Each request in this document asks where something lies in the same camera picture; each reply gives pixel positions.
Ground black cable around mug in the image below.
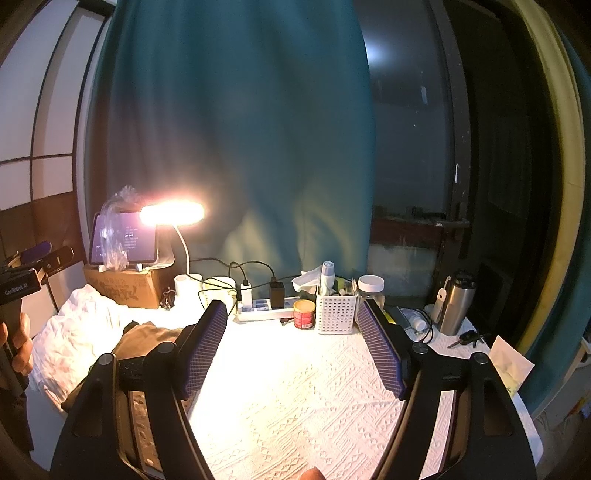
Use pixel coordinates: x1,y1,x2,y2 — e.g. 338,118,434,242
198,286,241,315

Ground yellow curtain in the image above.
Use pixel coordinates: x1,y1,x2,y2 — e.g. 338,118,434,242
510,0,588,356

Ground clear jar white lid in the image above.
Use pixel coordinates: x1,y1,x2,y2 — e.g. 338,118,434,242
358,275,385,310

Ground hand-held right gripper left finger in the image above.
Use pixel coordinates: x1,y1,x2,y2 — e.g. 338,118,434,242
50,299,229,480

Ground white power strip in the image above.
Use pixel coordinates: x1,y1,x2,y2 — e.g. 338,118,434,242
236,296,301,322

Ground brown t-shirt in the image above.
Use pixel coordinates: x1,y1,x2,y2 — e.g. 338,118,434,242
60,320,185,411

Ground black car keys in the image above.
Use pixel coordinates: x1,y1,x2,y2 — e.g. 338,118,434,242
447,330,485,349

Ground red can yellow lid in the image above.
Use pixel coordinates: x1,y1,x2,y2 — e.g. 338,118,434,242
293,299,317,330

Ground black cable with plug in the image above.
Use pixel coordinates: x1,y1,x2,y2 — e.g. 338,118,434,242
411,305,437,344

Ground white tissue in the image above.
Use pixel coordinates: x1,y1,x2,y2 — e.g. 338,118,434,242
291,265,324,294

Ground white desk lamp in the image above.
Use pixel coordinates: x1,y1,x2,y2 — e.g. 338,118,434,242
140,200,205,298

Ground clear plastic bag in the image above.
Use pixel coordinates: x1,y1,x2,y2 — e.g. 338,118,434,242
99,185,139,271

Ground person's left hand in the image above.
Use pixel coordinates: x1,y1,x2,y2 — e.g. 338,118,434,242
0,315,34,371

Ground black charger cable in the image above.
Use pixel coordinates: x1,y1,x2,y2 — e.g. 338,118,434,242
228,261,278,287

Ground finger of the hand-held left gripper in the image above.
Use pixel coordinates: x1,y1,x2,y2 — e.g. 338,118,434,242
20,241,53,265
43,246,75,276

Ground cardboard box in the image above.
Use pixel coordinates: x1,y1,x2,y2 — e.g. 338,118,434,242
83,265,174,309

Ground pale paper bag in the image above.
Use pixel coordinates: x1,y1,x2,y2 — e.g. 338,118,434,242
488,335,536,398

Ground white textured blanket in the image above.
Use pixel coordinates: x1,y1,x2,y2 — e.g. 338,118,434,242
185,305,546,480

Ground white mug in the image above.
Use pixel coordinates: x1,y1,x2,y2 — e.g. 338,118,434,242
203,276,237,310

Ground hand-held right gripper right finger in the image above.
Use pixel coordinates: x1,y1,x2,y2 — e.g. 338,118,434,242
355,298,539,480

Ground white plastic basket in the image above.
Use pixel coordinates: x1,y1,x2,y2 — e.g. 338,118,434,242
316,293,360,335

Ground steel thermos flask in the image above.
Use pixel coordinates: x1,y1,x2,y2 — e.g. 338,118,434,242
431,270,477,337

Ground teal curtain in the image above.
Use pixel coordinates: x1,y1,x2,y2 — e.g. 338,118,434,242
83,0,377,282

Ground crumpled white cloth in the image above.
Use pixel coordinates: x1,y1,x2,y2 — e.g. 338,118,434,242
30,284,139,407

